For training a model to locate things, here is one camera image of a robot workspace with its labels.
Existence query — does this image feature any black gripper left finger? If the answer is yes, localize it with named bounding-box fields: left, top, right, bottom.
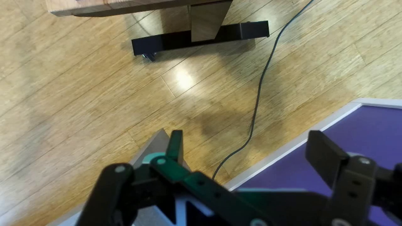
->
left=77, top=130, right=274, bottom=226

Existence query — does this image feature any black floor cable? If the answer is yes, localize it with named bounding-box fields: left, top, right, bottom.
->
left=211, top=0, right=314, bottom=180

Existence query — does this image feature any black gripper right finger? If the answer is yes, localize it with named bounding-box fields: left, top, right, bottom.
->
left=306, top=130, right=402, bottom=226

